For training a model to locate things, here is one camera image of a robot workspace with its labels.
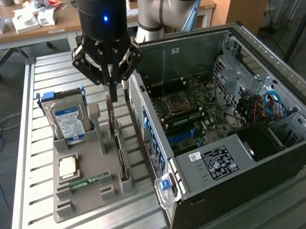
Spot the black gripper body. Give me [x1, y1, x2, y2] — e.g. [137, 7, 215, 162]
[75, 0, 136, 71]

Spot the black graphics card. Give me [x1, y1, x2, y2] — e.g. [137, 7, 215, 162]
[105, 93, 131, 182]

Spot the orange tool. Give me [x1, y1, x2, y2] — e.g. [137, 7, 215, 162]
[48, 0, 63, 11]

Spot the small white box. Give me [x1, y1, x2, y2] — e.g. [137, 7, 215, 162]
[36, 7, 58, 27]

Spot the hard disk with blue caddy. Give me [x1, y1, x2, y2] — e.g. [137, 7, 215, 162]
[34, 83, 93, 149]

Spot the CPU socket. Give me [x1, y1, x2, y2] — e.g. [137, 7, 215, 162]
[161, 92, 191, 116]

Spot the white box with tape roll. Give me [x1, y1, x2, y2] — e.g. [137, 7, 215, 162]
[11, 7, 41, 35]

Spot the installed RAM stick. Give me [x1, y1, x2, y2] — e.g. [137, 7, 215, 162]
[164, 112, 203, 129]

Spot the wooden desk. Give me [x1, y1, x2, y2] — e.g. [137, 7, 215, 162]
[0, 0, 221, 60]

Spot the green motherboard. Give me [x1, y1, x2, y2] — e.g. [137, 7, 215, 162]
[147, 71, 241, 159]

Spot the metal drive cage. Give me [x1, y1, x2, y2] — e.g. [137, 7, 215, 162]
[209, 52, 253, 108]

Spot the grey plastic parts rack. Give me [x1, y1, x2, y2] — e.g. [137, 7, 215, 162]
[39, 92, 140, 225]

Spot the silver CPU chip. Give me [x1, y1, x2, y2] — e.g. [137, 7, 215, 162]
[57, 156, 79, 180]

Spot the chipset heatsink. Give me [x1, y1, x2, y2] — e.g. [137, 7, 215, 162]
[204, 131, 222, 145]

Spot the green RAM stick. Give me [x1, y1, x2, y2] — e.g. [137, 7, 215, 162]
[65, 172, 110, 189]

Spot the grey power supply unit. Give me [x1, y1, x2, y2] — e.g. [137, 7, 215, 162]
[172, 133, 259, 201]

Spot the black plastic shroud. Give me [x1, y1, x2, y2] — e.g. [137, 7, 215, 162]
[237, 120, 288, 165]

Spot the metal disk bay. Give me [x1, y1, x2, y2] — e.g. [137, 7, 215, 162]
[267, 111, 306, 151]

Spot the black open PC case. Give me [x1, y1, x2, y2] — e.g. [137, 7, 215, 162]
[117, 13, 306, 229]

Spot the black wire bundle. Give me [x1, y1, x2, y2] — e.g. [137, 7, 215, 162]
[235, 95, 259, 128]

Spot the clear case handle blue latch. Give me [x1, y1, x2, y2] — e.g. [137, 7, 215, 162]
[152, 172, 183, 211]

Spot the red wire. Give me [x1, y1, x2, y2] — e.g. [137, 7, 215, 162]
[251, 99, 267, 124]

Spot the blue wire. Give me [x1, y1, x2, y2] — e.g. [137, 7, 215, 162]
[261, 89, 289, 121]

